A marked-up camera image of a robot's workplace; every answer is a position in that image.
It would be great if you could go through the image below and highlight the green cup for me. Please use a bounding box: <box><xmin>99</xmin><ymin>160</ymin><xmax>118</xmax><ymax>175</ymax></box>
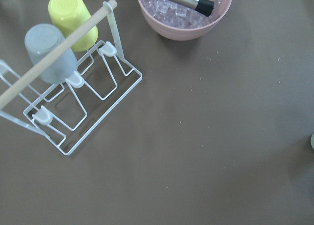
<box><xmin>310</xmin><ymin>133</ymin><xmax>314</xmax><ymax>150</ymax></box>

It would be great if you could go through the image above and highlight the pink bowl with ice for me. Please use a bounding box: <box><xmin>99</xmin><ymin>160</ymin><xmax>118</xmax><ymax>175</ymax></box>
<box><xmin>138</xmin><ymin>0</ymin><xmax>232</xmax><ymax>41</ymax></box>

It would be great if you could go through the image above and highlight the steel muddler black tip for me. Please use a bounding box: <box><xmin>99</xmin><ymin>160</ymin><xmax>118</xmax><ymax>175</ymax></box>
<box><xmin>170</xmin><ymin>0</ymin><xmax>214</xmax><ymax>17</ymax></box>

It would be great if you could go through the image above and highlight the yellow upturned cup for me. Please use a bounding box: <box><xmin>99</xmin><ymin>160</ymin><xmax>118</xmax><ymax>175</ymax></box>
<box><xmin>48</xmin><ymin>0</ymin><xmax>99</xmax><ymax>52</ymax></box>

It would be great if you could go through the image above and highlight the grey upturned cup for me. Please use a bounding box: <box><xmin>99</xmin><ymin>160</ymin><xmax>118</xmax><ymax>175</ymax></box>
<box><xmin>24</xmin><ymin>23</ymin><xmax>79</xmax><ymax>84</ymax></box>

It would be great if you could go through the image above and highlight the white wire cup rack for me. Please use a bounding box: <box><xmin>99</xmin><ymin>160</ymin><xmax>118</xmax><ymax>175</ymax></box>
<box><xmin>0</xmin><ymin>0</ymin><xmax>142</xmax><ymax>156</ymax></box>

